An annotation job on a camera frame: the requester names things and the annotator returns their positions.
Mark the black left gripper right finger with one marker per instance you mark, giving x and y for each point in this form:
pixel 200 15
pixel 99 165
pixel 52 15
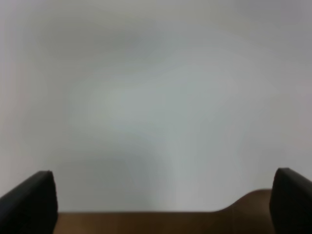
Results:
pixel 291 203

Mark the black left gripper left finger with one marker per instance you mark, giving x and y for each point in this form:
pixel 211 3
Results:
pixel 31 207

